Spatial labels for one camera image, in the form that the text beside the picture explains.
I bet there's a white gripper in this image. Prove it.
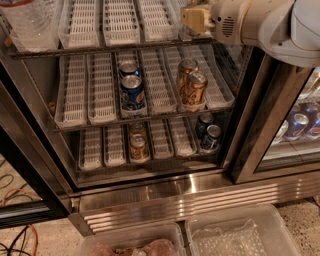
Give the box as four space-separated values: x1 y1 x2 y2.
180 0 253 45

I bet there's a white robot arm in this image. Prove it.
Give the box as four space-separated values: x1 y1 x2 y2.
180 0 320 68

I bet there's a gold can rear middle shelf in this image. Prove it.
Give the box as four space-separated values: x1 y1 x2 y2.
176 58 199 95

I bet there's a gold can shelf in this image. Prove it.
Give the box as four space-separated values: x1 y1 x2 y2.
176 58 199 95
129 122 146 136
130 134 148 160
182 71 208 105

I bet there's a gold can front middle shelf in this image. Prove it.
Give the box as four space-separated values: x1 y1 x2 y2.
182 71 208 105

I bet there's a blue Pepsi can rear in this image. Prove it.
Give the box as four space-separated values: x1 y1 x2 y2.
119 61 140 79

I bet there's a blue pepsi can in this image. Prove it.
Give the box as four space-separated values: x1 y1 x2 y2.
120 75 145 111
119 61 140 79

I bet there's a blue Pepsi can front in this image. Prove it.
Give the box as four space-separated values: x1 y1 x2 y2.
120 75 145 111

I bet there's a blue can rear bottom shelf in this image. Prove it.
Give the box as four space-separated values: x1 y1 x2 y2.
195 113 214 139

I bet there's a blue can shelf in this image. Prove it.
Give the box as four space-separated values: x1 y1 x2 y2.
201 125 222 150
195 113 214 139

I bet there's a blue can front bottom shelf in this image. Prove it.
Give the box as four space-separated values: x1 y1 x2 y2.
201 125 222 150

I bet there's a gold can rear bottom shelf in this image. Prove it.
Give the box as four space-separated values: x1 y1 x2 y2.
129 122 146 136

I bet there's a closed glass fridge door right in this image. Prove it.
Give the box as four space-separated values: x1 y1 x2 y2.
230 47 319 184

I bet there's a gold can front bottom shelf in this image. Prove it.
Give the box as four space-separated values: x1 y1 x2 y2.
130 134 148 160

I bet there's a pepsi can behind glass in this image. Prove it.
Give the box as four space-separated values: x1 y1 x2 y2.
303 102 320 139
285 113 309 140

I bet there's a steel fridge bottom grille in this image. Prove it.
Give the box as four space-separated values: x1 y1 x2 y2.
69 171 320 236

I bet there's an open fridge door left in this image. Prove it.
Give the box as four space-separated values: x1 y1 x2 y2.
0 55 71 228

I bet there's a clear plastic bin right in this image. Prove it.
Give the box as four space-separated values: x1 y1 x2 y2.
185 204 302 256

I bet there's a clear plastic bin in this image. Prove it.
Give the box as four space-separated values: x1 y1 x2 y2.
185 204 302 256
75 222 186 256

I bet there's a clear plastic bin left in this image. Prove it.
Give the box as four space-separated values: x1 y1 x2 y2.
75 222 186 256

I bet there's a top wire shelf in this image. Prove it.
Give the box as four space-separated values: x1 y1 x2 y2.
7 38 215 59

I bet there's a wire shelf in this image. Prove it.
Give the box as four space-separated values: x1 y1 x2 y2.
7 38 215 59
54 103 231 131
77 153 219 178

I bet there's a middle wire shelf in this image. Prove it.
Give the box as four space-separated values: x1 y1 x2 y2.
54 103 231 131

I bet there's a bottom wire shelf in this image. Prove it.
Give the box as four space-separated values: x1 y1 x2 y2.
77 153 219 178

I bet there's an orange cable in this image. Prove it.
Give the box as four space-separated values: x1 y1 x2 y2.
0 188 43 256

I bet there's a black cable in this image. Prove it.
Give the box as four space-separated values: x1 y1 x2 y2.
0 224 33 256

